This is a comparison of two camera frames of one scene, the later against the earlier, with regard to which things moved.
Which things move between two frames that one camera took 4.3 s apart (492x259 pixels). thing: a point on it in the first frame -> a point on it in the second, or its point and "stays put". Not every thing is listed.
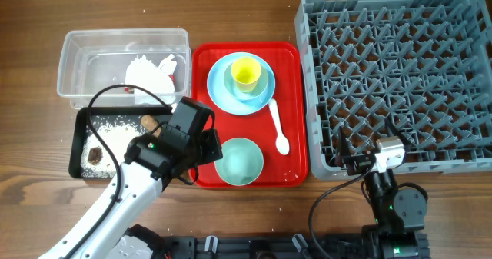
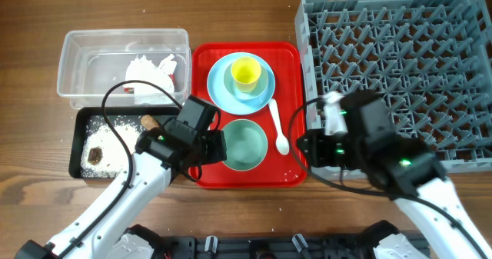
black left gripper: x=192 y=164 stays put
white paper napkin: x=142 y=72 stays put
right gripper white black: x=358 y=164 -> x=319 y=154
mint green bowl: x=242 y=161 -> x=246 y=144
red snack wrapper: x=131 y=90 stays put
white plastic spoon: x=281 y=144 stays put
